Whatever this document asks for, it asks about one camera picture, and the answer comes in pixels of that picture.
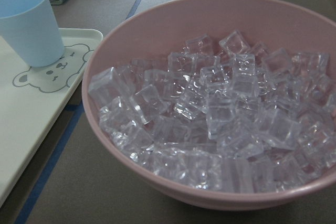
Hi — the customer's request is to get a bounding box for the pile of clear ice cubes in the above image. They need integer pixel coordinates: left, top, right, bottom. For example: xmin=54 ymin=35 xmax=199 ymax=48
xmin=88 ymin=30 xmax=335 ymax=194

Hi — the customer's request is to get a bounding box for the light blue plastic cup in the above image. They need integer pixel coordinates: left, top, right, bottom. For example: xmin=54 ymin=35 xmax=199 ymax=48
xmin=1 ymin=0 xmax=65 ymax=67

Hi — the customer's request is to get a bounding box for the pink bowl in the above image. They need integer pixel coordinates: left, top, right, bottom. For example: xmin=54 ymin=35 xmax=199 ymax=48
xmin=82 ymin=0 xmax=335 ymax=211

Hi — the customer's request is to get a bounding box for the white bear tray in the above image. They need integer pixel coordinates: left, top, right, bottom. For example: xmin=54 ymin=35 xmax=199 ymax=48
xmin=1 ymin=28 xmax=103 ymax=199

